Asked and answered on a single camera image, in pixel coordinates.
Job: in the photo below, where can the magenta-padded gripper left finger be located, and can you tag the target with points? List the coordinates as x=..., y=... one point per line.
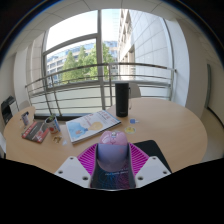
x=72, y=170

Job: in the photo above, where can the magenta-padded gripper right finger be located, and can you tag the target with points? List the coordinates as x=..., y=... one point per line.
x=153, y=170

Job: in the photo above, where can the pink and lilac computer mouse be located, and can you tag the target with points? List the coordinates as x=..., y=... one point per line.
x=112, y=150

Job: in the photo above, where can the black printed mouse pad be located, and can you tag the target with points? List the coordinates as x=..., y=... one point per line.
x=150, y=148

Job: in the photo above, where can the yellow round sticker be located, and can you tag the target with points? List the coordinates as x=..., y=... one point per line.
x=130, y=130

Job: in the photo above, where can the light open magazine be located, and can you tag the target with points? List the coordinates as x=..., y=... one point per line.
x=90, y=126

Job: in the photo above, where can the blue square sticker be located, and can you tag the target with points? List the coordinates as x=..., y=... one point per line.
x=133, y=121

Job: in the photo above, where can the dark red magazine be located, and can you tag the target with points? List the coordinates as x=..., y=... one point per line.
x=35, y=131

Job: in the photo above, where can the small printed cup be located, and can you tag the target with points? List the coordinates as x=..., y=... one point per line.
x=25, y=119

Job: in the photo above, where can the white chair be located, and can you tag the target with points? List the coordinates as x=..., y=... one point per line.
x=24, y=105
x=2, y=145
x=134, y=90

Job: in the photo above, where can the black cylindrical bottle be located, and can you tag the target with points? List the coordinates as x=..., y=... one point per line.
x=122, y=100

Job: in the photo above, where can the grey door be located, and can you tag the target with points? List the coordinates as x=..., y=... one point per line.
x=209, y=85

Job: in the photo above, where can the grey metal balcony railing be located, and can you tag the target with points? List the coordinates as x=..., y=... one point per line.
x=83, y=68

